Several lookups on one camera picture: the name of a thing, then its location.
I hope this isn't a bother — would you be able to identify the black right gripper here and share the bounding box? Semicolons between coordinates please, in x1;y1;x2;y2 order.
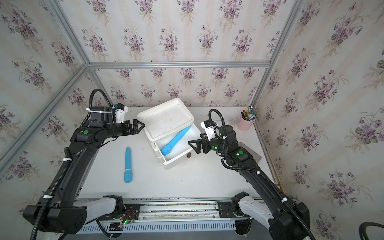
189;131;230;156

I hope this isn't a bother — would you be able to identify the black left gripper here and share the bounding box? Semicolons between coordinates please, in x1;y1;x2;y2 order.
102;118;144;139

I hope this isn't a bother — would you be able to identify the white top drawer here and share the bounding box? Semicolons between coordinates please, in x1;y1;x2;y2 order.
151;124;201;170

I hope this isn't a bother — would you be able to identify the blue toy microphone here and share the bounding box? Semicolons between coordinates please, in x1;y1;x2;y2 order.
124;147;133;183
161;126;191;156

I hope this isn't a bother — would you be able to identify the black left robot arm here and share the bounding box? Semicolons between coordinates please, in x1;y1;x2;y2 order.
23;89;145;240

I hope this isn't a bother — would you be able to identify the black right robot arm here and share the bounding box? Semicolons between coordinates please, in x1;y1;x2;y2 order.
188;109;315;240

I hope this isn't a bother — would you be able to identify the white plastic drawer cabinet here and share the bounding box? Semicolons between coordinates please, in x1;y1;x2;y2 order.
137;97;195;164

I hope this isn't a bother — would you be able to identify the pink metal pen bucket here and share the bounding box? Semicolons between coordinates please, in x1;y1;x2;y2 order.
238;116;254;132

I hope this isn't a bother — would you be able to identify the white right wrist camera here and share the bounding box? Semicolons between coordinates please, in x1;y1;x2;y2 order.
201;120;219;141

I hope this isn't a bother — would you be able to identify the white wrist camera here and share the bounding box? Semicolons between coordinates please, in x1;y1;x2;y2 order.
201;120;219;141
112;103;128;124

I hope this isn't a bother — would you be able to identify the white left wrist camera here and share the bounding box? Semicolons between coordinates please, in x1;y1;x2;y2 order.
112;103;128;124

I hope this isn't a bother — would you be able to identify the aluminium mounting rail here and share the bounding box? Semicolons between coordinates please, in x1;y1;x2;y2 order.
52;196;304;224

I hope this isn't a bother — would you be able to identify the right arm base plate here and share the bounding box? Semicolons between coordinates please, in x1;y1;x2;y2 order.
214;201;239;219

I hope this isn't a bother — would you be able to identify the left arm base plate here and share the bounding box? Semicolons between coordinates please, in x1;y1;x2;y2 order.
108;204;141;224

